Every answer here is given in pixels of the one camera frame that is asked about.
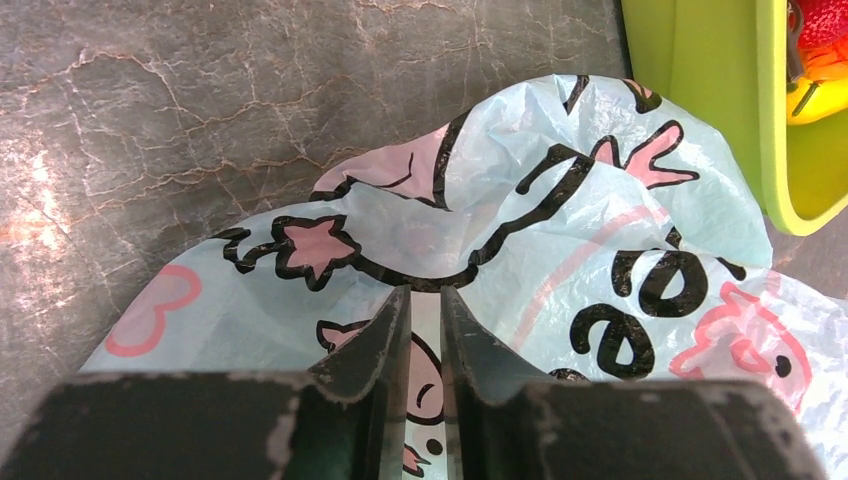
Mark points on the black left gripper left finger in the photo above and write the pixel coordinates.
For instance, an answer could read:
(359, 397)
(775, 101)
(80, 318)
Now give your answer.
(342, 418)

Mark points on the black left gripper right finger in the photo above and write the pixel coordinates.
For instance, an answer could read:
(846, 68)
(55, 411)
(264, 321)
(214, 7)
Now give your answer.
(507, 419)

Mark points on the light blue plastic bag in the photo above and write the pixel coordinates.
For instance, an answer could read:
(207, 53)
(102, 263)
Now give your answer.
(599, 230)

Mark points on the yellow fake lemon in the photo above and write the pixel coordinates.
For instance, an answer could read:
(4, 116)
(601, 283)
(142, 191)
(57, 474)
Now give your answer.
(822, 90)

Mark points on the lime green plastic tray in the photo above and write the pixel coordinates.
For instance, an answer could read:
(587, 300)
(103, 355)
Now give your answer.
(725, 62)

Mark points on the red fake strawberries bunch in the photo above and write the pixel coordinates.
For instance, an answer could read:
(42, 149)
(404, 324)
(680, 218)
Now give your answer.
(822, 22)

